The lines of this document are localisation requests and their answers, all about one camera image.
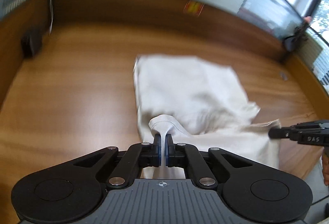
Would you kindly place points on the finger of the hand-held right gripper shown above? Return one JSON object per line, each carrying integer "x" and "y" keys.
{"x": 279, "y": 133}
{"x": 313, "y": 126}

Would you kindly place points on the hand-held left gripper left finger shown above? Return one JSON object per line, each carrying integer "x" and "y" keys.
{"x": 157, "y": 152}

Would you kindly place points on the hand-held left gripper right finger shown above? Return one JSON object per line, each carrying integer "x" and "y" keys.
{"x": 169, "y": 152}

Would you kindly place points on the cream satin shirt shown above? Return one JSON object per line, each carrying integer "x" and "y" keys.
{"x": 192, "y": 90}

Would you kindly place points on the person's right hand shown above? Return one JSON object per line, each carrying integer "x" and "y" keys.
{"x": 326, "y": 170}

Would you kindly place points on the window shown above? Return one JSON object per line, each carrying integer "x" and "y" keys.
{"x": 321, "y": 21}

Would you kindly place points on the small pink figurine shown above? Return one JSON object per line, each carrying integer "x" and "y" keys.
{"x": 307, "y": 18}

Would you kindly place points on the red and yellow sticker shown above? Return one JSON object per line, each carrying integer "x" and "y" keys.
{"x": 193, "y": 8}

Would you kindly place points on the small black box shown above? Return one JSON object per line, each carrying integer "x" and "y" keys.
{"x": 32, "y": 44}

